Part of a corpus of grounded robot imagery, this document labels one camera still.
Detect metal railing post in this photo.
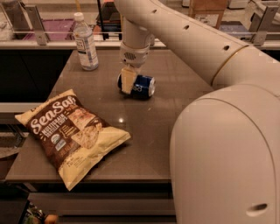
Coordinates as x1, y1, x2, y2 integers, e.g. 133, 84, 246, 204
252, 5, 278, 46
25, 4, 48, 46

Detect black frame crate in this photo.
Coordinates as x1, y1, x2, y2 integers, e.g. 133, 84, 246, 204
96, 0, 123, 40

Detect cardboard box with label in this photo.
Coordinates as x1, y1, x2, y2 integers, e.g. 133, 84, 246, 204
189, 0, 228, 29

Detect metal railing post right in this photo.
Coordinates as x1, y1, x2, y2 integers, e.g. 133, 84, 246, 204
252, 5, 278, 46

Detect sea salt tortilla chips bag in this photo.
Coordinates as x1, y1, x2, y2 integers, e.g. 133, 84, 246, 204
15, 89, 130, 190

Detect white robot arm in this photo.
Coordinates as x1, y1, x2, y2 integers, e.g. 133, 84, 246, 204
115, 0, 280, 224

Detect metal railing post left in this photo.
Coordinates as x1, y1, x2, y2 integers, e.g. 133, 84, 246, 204
25, 4, 48, 46

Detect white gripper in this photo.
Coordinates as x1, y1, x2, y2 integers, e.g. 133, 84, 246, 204
120, 42, 150, 95

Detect purple tray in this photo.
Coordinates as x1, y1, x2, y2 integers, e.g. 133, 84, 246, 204
23, 18, 77, 41

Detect clear plastic water bottle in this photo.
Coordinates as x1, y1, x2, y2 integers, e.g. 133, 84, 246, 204
73, 12, 99, 71

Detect blue pepsi can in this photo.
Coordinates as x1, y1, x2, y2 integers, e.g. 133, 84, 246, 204
117, 74, 156, 99

